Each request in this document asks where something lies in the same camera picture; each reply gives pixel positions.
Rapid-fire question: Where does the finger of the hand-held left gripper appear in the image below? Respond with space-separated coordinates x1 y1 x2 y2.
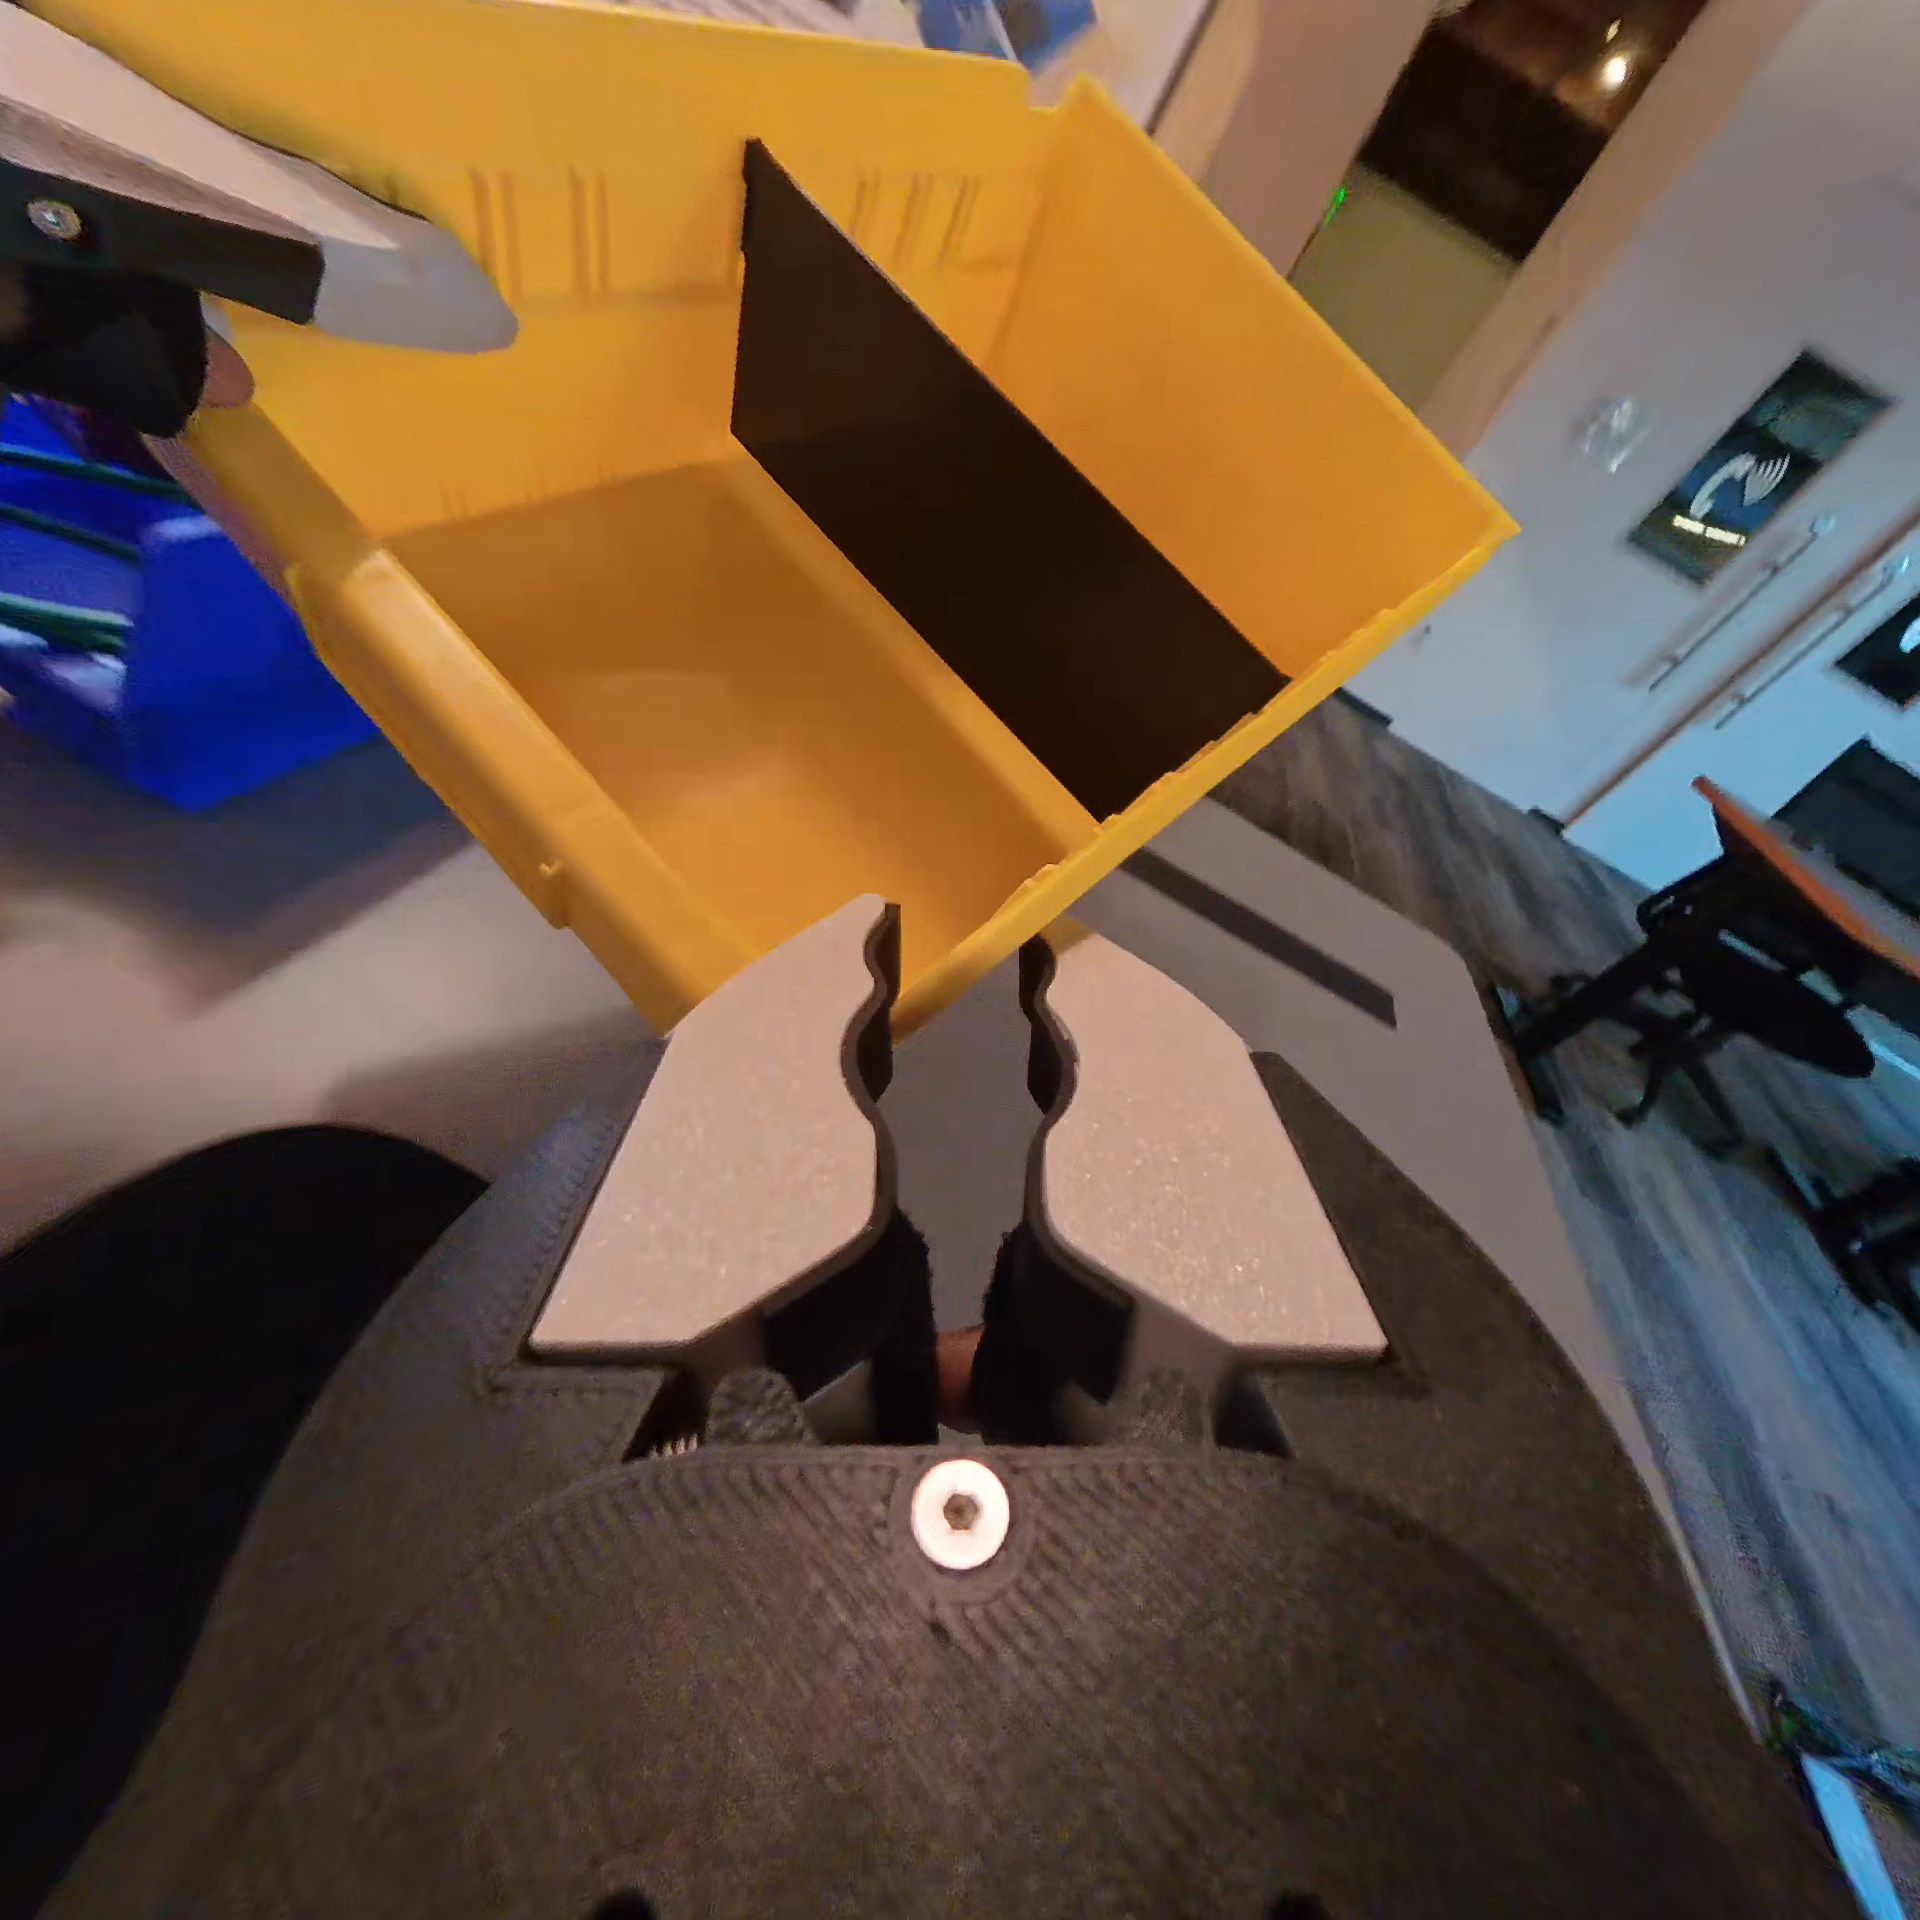
0 89 523 356

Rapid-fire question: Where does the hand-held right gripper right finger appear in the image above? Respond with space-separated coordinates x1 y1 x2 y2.
1016 938 1389 1404

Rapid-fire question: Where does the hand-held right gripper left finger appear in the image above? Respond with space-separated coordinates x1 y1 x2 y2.
528 893 905 1404

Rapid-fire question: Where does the blue plastic bin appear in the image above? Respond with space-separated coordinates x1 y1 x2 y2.
0 395 387 814

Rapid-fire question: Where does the yellow plastic bin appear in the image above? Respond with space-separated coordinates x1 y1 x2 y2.
22 0 1518 1038

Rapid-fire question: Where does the wooden top office desk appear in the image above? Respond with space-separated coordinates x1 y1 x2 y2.
1691 775 1920 1039

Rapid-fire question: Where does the black office chair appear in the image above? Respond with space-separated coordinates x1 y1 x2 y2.
1499 881 1882 1129

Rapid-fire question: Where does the black bin divider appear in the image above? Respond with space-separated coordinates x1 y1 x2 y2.
730 137 1295 820

